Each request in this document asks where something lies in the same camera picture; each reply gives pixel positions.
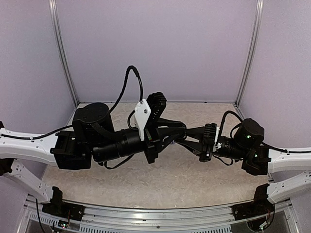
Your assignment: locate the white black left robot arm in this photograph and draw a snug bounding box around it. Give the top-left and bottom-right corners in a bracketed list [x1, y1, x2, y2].
[0, 92, 187, 216]

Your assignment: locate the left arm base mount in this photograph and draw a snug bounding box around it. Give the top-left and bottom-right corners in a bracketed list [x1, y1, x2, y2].
[42, 186, 85, 221]

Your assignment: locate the aluminium front rail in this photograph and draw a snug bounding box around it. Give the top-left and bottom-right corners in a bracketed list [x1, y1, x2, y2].
[15, 196, 300, 233]

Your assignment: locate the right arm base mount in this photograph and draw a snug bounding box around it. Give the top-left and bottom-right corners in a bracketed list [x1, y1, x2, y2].
[231, 184, 275, 220]

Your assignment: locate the aluminium corner post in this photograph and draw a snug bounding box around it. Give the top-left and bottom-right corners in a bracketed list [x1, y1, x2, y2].
[235, 0, 264, 108]
[49, 0, 80, 107]

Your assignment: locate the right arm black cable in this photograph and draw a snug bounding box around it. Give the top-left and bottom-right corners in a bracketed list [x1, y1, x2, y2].
[220, 110, 311, 155]

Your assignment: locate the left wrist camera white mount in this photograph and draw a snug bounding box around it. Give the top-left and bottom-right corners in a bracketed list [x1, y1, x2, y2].
[134, 99, 151, 141]

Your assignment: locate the aluminium corner post left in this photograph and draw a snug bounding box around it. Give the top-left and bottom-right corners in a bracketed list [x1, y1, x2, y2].
[49, 0, 80, 107]

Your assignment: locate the aluminium corner post right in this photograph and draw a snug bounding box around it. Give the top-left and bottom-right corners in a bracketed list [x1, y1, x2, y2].
[235, 0, 264, 108]

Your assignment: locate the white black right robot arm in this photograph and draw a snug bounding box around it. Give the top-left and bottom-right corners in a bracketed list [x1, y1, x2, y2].
[179, 118, 311, 216]

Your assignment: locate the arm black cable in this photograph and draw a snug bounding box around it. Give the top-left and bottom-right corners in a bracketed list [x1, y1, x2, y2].
[220, 110, 311, 155]
[0, 65, 144, 141]

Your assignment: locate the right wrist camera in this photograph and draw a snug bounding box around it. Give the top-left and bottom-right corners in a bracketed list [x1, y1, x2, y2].
[203, 123, 220, 151]

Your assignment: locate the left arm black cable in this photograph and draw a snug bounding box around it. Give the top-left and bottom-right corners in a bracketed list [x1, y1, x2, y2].
[0, 65, 144, 141]

